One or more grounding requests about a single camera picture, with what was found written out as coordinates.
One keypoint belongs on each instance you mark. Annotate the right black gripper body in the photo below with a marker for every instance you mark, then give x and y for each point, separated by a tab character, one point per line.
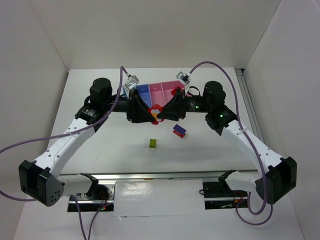
181	104

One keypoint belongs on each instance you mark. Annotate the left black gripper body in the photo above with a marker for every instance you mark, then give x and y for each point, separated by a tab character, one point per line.
133	106

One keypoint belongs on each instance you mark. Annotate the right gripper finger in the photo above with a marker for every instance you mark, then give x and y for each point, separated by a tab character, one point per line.
175	104
169	114

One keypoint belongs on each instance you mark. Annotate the red white lego piece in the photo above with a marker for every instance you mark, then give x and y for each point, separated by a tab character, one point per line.
154	111

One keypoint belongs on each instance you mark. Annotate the red lego brick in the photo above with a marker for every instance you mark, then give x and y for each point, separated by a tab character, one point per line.
173	92

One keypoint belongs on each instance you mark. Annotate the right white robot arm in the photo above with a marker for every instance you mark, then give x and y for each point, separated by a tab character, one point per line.
276	175

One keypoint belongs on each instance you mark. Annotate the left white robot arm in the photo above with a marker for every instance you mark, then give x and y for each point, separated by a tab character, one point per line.
41	180

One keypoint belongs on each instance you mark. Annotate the blue lego brick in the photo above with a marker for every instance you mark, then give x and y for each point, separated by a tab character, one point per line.
179	129

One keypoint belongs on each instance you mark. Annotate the large pink bin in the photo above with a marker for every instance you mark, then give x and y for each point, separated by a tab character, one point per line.
168	86

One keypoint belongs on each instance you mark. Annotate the small pink bin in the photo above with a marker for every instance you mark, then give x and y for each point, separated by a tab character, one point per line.
157	94

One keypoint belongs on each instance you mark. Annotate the dark blue bin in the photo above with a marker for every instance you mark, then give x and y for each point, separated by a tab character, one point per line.
144	93

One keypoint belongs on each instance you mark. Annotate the red lego under blue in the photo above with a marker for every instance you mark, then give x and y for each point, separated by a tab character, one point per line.
179	134

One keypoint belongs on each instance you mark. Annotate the yellow green lego block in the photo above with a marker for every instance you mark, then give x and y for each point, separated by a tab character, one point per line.
152	147

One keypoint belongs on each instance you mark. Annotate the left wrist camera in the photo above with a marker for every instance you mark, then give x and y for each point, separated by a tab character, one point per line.
131	82

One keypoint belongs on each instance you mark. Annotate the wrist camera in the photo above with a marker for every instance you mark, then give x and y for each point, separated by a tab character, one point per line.
131	82
183	78

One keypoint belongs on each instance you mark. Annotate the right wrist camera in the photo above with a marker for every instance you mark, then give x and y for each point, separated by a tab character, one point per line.
183	78

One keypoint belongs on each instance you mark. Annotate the aluminium front rail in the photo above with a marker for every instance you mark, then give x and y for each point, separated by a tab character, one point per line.
158	176

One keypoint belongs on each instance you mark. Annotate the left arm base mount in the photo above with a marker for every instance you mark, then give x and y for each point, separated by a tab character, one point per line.
103	199

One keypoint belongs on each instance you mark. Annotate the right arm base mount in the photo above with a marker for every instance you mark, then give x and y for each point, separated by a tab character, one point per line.
216	198

